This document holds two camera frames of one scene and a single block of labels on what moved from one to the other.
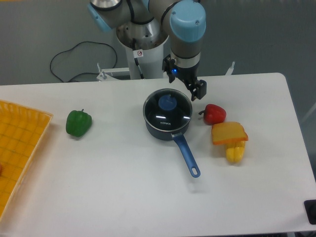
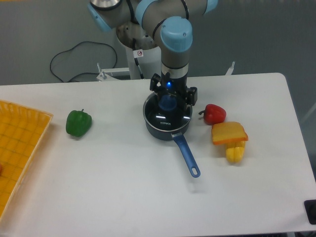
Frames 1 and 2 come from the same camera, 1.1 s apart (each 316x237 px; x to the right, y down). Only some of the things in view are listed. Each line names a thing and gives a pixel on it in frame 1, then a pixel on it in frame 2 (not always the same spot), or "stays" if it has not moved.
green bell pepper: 78,123 stays
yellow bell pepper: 235,151 stays
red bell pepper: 213,113 stays
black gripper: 189,75 -> 175,87
